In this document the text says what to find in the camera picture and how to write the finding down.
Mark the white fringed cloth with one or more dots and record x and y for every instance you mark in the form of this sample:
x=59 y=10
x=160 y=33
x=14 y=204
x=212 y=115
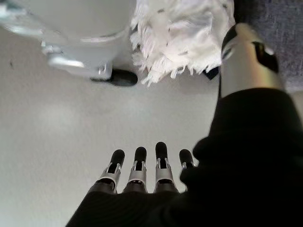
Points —
x=180 y=35

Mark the grey fabric armchair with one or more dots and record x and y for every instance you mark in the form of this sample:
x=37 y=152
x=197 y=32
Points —
x=281 y=23

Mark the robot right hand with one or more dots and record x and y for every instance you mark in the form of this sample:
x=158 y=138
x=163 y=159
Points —
x=236 y=177

